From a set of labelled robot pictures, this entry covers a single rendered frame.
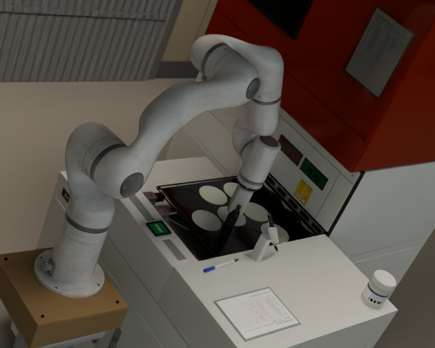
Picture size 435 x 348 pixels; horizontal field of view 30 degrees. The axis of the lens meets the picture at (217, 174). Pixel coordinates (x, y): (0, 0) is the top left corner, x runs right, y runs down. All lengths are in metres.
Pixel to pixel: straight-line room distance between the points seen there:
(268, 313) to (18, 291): 0.67
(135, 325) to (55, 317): 0.43
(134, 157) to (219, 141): 1.09
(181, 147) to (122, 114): 1.65
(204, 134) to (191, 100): 1.04
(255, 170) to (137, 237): 0.41
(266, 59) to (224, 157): 0.88
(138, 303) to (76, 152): 0.60
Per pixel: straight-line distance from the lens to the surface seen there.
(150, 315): 2.37
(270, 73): 2.17
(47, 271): 2.18
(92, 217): 2.03
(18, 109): 4.51
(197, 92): 2.01
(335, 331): 2.32
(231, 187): 2.78
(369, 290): 2.45
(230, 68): 2.03
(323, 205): 2.65
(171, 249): 2.31
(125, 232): 2.41
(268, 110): 2.27
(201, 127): 3.05
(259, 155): 2.41
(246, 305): 2.23
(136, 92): 5.05
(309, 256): 2.53
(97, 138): 1.98
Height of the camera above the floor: 2.35
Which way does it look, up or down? 31 degrees down
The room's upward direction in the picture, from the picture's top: 24 degrees clockwise
